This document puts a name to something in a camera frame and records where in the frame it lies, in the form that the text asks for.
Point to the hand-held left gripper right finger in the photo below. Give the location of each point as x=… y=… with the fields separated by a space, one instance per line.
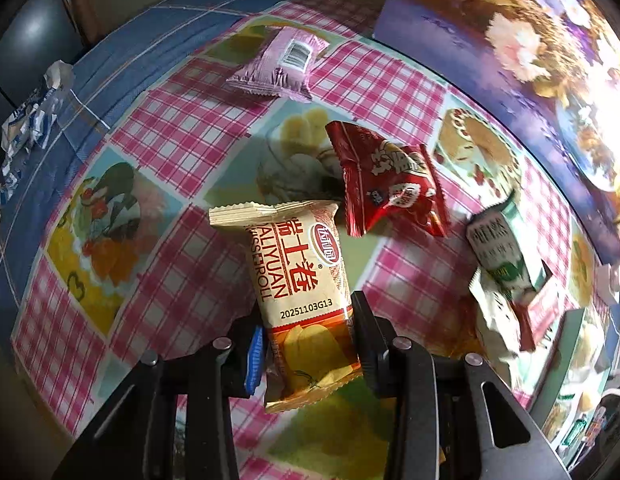
x=362 y=332

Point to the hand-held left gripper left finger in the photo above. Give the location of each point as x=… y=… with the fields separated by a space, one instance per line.
x=254 y=365

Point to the cream orange roll cake packet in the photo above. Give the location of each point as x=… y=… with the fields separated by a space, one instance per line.
x=300 y=300

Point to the grey rectangular tray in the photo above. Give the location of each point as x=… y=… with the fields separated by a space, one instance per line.
x=565 y=355

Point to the pink snack packet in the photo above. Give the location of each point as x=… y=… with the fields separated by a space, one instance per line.
x=280 y=62

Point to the white patterned snack packet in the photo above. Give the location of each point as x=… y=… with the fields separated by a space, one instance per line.
x=497 y=330

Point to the green white carton packet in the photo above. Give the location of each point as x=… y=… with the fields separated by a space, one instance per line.
x=500 y=255

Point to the red brown snack packet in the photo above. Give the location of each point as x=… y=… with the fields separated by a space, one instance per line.
x=540 y=316

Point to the white power adapter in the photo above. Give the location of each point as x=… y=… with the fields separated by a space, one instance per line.
x=611 y=281

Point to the floral painting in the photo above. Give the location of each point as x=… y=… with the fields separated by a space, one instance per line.
x=465 y=50

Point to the crumpled blue white plastic bag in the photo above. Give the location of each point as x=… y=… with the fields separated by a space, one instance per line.
x=32 y=112

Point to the blue plaid cloth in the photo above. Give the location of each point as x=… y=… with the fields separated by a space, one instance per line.
x=125 y=40

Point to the dark glossy cabinet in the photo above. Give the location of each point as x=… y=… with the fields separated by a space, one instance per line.
x=30 y=30

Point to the brown wooden frame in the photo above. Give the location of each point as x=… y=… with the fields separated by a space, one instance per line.
x=85 y=0

